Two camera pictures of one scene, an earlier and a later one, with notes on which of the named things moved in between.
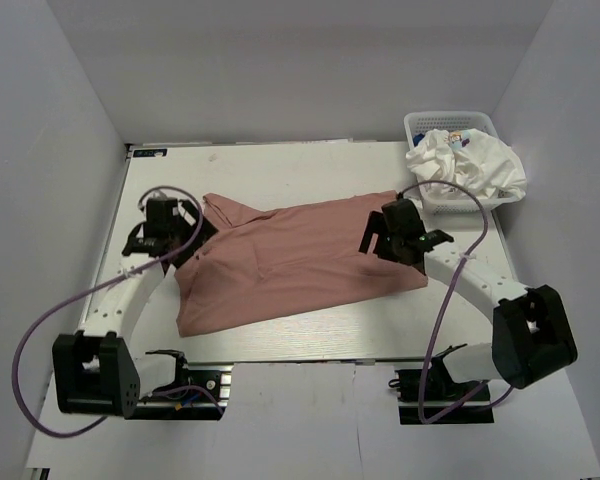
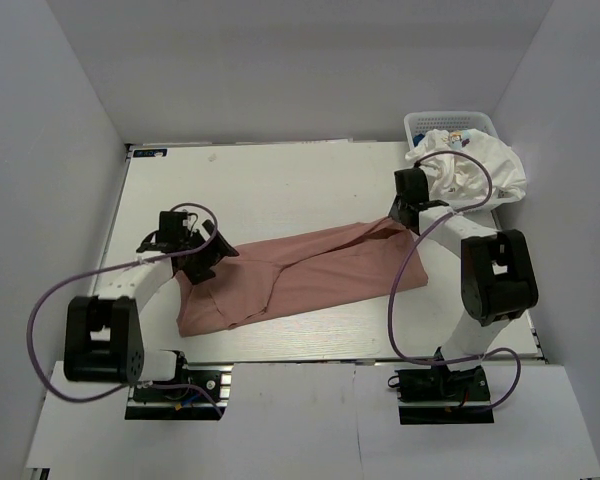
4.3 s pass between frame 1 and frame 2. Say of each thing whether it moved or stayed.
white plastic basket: stayed
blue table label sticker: stayed
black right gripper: moved
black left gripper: moved
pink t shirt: moved
